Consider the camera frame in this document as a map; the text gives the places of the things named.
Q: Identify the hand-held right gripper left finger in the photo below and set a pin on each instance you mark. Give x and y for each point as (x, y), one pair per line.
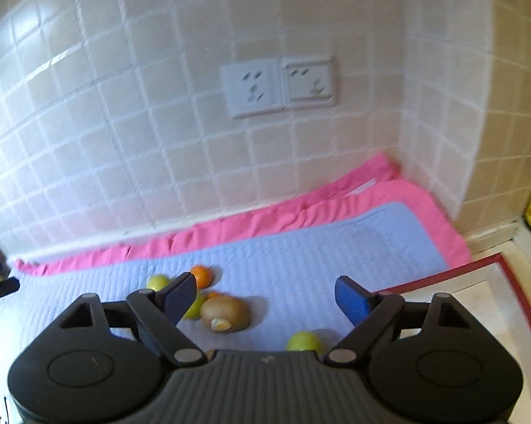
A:
(181, 297)

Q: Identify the brown kiwi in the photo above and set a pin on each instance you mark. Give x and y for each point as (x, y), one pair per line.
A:
(228, 311)

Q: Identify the white wall socket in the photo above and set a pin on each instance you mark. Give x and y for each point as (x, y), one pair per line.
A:
(252, 88)
(309, 80)

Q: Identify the green round fruit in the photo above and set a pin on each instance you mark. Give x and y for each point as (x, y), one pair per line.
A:
(303, 342)
(157, 281)
(196, 307)

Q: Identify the pink cloth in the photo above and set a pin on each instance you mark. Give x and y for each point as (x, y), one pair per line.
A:
(371, 176)

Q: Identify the red rimmed white tray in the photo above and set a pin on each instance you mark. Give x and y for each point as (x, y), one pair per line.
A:
(504, 289)

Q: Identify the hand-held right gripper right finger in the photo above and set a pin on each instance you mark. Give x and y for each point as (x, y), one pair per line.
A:
(351, 302)

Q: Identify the light blue quilted mat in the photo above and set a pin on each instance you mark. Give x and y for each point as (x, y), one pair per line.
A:
(314, 247)

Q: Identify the small orange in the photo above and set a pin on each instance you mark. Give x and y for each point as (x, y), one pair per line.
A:
(213, 294)
(202, 276)

